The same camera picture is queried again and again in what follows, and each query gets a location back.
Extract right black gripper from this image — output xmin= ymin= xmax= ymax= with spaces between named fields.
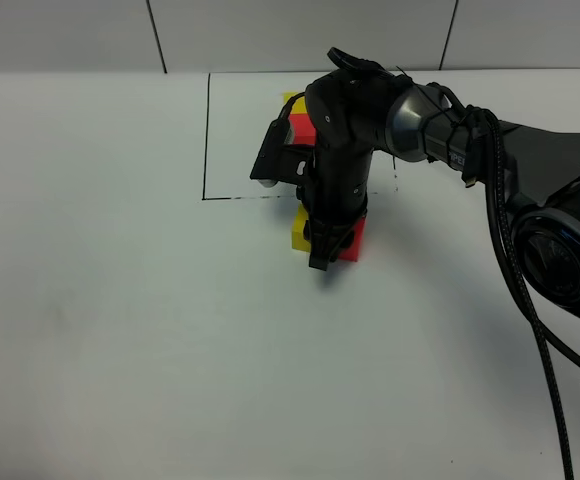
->
xmin=297 ymin=144 xmax=373 ymax=271

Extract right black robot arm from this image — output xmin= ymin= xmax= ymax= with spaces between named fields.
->
xmin=297 ymin=48 xmax=580 ymax=319

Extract red template block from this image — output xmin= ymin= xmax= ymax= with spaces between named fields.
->
xmin=289 ymin=113 xmax=316 ymax=146

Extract yellow template block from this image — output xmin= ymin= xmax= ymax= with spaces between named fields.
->
xmin=283 ymin=91 xmax=307 ymax=115

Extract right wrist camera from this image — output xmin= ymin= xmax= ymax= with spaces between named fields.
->
xmin=250 ymin=114 xmax=315 ymax=188

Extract right black cable bundle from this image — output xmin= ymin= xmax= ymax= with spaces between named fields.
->
xmin=394 ymin=64 xmax=580 ymax=480

